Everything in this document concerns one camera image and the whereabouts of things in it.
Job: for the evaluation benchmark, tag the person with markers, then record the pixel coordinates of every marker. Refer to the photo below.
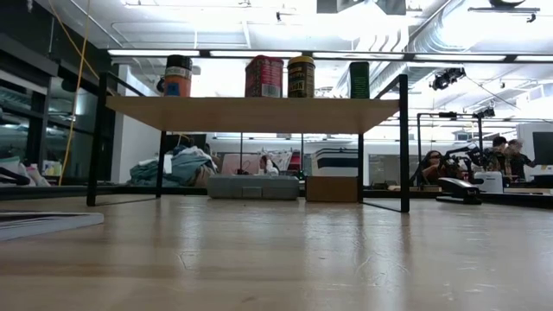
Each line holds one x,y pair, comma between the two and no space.
432,166
520,157
497,151
268,166

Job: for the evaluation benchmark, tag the red patterned spice tin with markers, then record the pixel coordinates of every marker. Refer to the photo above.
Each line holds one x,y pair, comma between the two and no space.
264,78

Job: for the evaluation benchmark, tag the wooden shelf black metal frame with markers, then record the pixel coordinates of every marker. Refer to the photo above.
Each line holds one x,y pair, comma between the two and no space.
259,114

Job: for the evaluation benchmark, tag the chili onion jar yellow lid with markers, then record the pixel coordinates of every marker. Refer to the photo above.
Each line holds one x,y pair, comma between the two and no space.
301,80

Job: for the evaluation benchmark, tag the green pepper tin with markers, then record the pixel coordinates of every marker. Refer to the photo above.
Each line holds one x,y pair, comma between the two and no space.
359,82

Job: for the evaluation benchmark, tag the black stapler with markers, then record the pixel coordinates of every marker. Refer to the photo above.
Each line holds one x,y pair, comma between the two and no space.
458,188

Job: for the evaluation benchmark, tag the black metal rig frame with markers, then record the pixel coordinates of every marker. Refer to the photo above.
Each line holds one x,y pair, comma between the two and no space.
43,191

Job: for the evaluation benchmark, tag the small cardboard box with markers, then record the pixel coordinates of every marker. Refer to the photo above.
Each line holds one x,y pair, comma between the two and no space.
330,189

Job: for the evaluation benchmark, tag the orange turmeric jar black lid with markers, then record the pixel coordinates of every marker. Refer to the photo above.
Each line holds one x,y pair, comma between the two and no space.
178,80

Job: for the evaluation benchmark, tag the black metal stand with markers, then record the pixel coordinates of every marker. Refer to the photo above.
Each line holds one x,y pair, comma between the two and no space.
419,142

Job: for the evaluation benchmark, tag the black monitor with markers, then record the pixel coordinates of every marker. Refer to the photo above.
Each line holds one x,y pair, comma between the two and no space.
543,149

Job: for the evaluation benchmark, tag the blue-grey plastic case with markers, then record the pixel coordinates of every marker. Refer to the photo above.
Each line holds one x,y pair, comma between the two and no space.
252,186

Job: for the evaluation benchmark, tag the teal clothes pile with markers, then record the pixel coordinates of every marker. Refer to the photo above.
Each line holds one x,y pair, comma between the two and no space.
186,170

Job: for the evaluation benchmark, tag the white black striped machine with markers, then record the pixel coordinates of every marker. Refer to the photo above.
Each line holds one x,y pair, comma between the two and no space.
332,162

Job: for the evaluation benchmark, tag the white box device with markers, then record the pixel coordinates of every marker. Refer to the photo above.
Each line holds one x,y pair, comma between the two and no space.
490,181

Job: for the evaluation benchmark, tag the black track light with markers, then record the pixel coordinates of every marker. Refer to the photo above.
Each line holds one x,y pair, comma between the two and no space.
447,78

